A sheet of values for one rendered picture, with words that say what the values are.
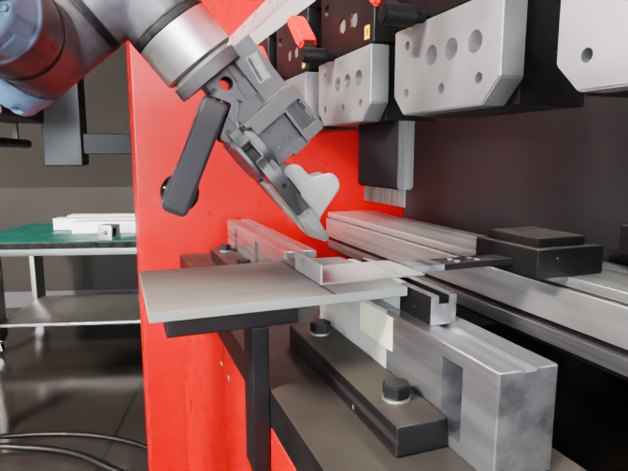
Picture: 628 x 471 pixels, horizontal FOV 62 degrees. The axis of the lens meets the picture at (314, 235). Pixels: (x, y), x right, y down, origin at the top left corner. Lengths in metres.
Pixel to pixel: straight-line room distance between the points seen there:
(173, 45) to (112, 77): 3.71
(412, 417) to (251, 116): 0.32
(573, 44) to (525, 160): 0.83
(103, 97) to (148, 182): 2.83
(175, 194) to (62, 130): 1.47
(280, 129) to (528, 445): 0.35
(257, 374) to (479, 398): 0.25
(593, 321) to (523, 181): 0.52
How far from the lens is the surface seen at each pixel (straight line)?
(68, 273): 4.37
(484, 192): 1.28
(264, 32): 0.99
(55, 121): 1.96
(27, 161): 4.37
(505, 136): 1.23
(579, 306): 0.73
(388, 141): 0.61
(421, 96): 0.48
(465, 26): 0.44
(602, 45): 0.35
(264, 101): 0.52
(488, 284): 0.85
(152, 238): 1.43
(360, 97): 0.59
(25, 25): 0.39
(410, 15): 0.48
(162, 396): 1.56
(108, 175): 4.19
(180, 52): 0.50
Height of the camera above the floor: 1.14
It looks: 9 degrees down
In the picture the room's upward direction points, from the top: straight up
